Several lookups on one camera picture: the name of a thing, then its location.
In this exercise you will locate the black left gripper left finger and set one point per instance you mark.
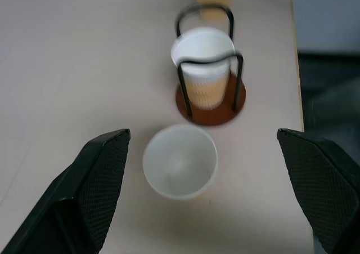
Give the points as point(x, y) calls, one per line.
point(84, 192)

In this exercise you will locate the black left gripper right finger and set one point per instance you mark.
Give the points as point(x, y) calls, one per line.
point(320, 186)

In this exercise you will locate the white paper cup on table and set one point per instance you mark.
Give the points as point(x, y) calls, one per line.
point(180, 164)

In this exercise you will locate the tan ribbed paper cup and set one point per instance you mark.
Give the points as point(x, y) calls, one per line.
point(215, 0)
point(205, 68)

